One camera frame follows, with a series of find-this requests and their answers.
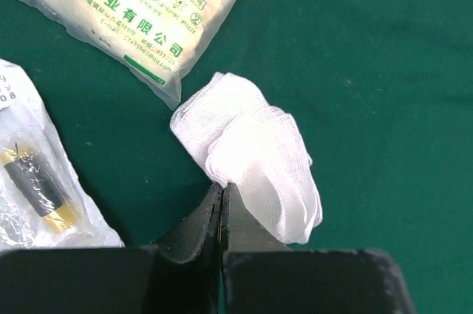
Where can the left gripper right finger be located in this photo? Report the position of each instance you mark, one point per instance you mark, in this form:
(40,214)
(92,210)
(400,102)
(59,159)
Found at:
(262,275)

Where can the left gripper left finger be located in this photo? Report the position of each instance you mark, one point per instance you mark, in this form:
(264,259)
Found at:
(179,273)

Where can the white gauze pad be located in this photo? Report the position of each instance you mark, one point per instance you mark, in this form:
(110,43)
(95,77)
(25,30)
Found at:
(236,137)

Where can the suture packet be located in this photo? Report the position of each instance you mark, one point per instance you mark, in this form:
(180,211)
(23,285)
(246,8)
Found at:
(43,204)

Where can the dark green surgical cloth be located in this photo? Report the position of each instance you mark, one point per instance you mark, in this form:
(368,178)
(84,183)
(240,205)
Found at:
(381,91)

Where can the far glove packet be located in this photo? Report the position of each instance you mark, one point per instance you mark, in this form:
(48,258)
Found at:
(158,40)

